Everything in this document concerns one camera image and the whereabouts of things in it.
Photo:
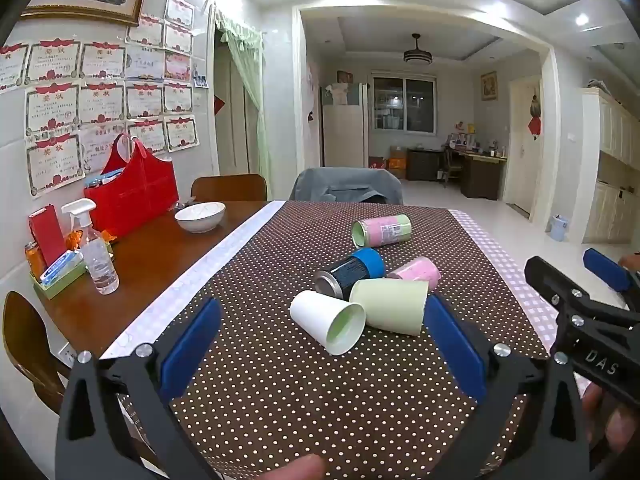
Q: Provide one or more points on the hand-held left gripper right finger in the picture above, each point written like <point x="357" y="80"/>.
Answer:
<point x="452" y="345"/>

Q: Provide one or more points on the cardboard box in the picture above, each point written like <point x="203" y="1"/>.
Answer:
<point x="397" y="162"/>

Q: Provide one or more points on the dark wooden desk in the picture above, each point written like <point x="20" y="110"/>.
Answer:
<point x="482" y="177"/>

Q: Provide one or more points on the red door ornament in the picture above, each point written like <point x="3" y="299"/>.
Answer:
<point x="534" y="120"/>

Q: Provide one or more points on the brown polka dot tablecloth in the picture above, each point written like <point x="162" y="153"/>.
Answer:
<point x="280" y="385"/>

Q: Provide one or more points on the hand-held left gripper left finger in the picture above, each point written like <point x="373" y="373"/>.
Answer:
<point x="192" y="345"/>

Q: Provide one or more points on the red box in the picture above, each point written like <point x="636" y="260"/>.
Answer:
<point x="46" y="232"/>

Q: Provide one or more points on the window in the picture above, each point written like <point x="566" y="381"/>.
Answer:
<point x="405" y="105"/>

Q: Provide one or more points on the blue waste bin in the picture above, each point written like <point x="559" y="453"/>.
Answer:
<point x="559" y="229"/>

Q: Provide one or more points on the white wall cabinets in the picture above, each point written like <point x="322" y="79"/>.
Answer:
<point x="612" y="160"/>

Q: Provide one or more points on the green door curtain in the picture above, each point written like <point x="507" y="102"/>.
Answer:
<point x="250" y="85"/>

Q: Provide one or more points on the ceiling lamp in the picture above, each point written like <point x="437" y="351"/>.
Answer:
<point x="417" y="55"/>

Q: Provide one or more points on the green tray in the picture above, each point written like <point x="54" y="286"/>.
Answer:
<point x="60" y="287"/>

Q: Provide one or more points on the white refrigerator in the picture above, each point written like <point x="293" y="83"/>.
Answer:
<point x="345" y="130"/>

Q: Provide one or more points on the tissue pack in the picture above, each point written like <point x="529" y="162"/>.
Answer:
<point x="60" y="267"/>

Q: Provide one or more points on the white door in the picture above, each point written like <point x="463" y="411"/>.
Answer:
<point x="520" y="160"/>

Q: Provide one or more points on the red felt bag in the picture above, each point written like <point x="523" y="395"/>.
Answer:
<point x="135" y="195"/>

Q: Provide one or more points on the white paper cup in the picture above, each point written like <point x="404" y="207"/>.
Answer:
<point x="312" y="312"/>

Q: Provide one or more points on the dark low cabinet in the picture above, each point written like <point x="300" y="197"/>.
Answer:
<point x="422" y="165"/>

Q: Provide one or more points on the white bowl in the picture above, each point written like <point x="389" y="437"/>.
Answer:
<point x="200" y="215"/>

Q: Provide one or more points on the chair with grey cloth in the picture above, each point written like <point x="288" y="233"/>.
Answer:
<point x="345" y="185"/>

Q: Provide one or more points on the wall socket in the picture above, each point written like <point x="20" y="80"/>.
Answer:
<point x="68" y="355"/>

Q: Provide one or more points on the small framed picture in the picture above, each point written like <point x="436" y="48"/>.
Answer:
<point x="489" y="85"/>

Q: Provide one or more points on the pink green labelled cup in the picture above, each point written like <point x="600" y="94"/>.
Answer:
<point x="385" y="230"/>

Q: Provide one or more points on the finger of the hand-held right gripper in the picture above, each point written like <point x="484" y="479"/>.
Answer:
<point x="550" y="277"/>
<point x="605" y="267"/>

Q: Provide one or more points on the black and blue cup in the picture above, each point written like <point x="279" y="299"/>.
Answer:
<point x="350" y="270"/>

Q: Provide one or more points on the wooden chair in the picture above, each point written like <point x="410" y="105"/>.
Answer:
<point x="227" y="187"/>
<point x="30" y="345"/>

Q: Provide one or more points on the clear spray bottle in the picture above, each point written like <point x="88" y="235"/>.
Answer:
<point x="100" y="265"/>

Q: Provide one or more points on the orange can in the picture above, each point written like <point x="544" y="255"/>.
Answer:
<point x="34" y="260"/>

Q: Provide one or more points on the person's left hand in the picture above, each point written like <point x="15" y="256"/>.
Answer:
<point x="297" y="469"/>

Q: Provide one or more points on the person's right hand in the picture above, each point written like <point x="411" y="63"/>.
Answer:
<point x="617" y="430"/>

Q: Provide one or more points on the light green cup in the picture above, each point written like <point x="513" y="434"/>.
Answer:
<point x="390" y="300"/>

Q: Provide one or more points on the wall of award certificates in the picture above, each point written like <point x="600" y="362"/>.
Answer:
<point x="100" y="100"/>

